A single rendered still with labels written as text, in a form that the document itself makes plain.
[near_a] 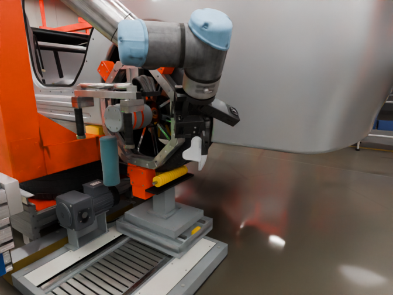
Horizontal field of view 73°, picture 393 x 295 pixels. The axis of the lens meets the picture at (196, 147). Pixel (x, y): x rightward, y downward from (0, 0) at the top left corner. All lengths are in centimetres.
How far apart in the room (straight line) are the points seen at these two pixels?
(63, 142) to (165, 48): 130
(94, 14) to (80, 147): 121
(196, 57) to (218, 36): 5
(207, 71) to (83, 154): 136
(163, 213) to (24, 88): 99
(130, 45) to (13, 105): 114
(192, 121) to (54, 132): 118
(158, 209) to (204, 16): 135
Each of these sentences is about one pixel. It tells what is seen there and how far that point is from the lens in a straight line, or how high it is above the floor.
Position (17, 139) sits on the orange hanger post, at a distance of 157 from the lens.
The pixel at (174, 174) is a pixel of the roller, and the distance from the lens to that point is 147.
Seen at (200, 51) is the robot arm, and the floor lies 107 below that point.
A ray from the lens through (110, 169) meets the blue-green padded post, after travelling 145.
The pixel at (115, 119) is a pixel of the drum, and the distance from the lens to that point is 129.
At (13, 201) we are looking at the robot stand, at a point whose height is 72.
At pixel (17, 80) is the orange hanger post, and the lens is 156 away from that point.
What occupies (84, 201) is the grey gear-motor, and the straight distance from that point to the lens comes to 158.
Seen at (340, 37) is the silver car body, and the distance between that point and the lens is 108.
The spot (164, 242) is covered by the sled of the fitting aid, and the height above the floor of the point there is 16.
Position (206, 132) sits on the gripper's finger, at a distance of 60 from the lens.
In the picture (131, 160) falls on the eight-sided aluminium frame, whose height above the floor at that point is 60.
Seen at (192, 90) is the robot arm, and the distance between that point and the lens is 53.
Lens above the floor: 103
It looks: 14 degrees down
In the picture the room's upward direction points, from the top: straight up
